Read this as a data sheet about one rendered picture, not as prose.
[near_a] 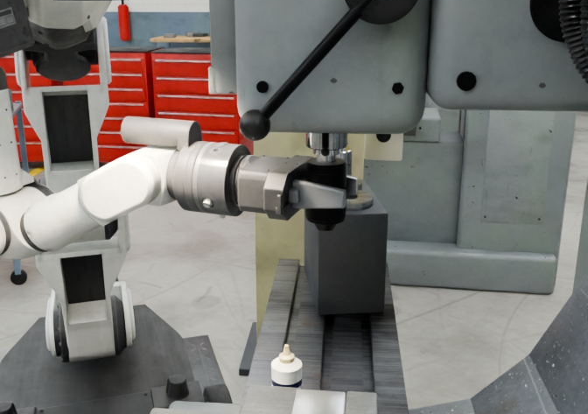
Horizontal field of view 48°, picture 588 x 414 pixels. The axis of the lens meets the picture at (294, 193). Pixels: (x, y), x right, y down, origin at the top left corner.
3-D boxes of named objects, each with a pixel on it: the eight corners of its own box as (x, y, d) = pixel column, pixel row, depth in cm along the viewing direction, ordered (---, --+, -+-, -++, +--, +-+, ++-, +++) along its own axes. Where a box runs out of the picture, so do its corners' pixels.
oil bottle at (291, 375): (269, 426, 87) (269, 352, 84) (273, 408, 91) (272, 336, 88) (301, 428, 87) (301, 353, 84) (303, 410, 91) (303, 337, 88)
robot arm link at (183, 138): (194, 222, 80) (113, 212, 83) (232, 196, 89) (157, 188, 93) (190, 129, 76) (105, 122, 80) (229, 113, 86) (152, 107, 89)
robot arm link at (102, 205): (160, 198, 79) (81, 236, 85) (196, 178, 87) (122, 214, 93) (134, 149, 78) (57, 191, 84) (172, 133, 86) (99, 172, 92)
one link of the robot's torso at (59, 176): (39, 236, 146) (16, 17, 137) (122, 229, 151) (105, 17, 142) (33, 256, 132) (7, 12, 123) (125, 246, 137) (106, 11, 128)
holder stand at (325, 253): (317, 316, 117) (318, 207, 111) (303, 267, 138) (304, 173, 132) (384, 312, 118) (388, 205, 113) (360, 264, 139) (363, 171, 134)
